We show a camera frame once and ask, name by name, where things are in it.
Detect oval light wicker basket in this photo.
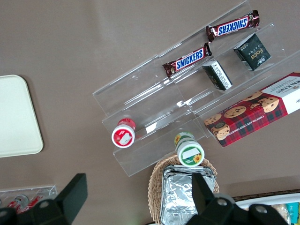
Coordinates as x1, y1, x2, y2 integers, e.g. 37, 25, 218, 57
147, 153, 220, 225

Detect red lidded snack cup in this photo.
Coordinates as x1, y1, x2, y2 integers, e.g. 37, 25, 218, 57
111, 118, 137, 148

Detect black box with Face print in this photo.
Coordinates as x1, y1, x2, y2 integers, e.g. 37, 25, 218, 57
233, 32, 272, 71

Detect red tartan Walkers shortbread box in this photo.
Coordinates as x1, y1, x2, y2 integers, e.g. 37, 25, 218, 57
203, 72, 300, 148

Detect stacked aluminium foil containers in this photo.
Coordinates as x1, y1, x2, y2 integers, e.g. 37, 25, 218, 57
160, 165, 217, 225

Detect white rectangular snack bin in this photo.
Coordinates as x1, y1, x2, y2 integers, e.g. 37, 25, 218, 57
233, 192, 300, 225

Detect cream plastic serving tray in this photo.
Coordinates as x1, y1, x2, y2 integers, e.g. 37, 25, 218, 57
0, 74, 44, 158

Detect teal snack packet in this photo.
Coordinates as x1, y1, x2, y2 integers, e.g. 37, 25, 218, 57
285, 202, 300, 225

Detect Snickers chocolate bar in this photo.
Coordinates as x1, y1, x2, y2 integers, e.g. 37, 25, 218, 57
205, 9, 261, 43
163, 42, 213, 78

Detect green lidded sunflower cup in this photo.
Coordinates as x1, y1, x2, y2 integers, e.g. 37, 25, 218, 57
173, 132, 205, 167

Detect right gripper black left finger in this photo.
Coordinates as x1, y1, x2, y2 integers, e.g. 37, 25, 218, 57
0, 173, 88, 225

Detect rice cracker snack pack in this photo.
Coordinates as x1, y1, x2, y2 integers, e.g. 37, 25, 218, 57
269, 203, 291, 222

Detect clear acrylic stepped stand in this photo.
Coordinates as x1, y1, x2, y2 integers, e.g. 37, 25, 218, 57
92, 55, 208, 178
157, 0, 300, 139

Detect clear acrylic bottle rack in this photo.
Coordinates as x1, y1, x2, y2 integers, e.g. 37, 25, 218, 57
0, 185, 58, 214

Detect black box with white label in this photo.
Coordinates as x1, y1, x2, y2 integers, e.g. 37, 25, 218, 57
202, 60, 233, 91

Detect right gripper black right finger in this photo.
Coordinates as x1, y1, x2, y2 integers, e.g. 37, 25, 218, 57
185, 172, 290, 225

